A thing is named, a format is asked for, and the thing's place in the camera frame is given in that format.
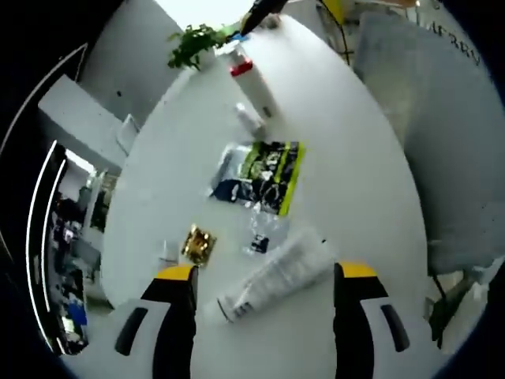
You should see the gold skincare sachet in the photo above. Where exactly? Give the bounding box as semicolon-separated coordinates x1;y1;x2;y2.
180;223;218;269

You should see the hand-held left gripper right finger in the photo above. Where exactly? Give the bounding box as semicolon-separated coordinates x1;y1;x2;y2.
333;260;441;379

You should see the white skincare tube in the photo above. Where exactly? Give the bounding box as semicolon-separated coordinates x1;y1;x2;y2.
216;227;336;323

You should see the small white translucent box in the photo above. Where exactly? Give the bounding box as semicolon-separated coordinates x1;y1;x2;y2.
159;240;182;272

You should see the person's white printed shirt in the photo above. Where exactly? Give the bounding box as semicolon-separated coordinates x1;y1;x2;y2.
394;0;487;69

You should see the green black skincare sachet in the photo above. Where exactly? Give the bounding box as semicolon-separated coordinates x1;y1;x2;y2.
208;141;307;216

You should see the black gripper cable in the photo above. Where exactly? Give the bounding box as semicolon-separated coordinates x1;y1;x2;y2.
338;19;356;65

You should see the small red-label skincare bottle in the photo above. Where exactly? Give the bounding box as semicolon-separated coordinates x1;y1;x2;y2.
235;103;265;137

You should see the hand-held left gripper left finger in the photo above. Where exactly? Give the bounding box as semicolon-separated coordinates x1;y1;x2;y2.
84;265;198;379

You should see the potted green plant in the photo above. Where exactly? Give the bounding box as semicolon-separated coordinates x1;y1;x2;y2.
167;24;234;72

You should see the large red-collared skincare bottle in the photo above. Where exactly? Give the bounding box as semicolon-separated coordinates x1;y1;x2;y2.
228;43;279;120

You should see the clear plastic skincare packet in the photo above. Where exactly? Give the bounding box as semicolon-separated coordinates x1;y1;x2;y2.
240;203;291;257

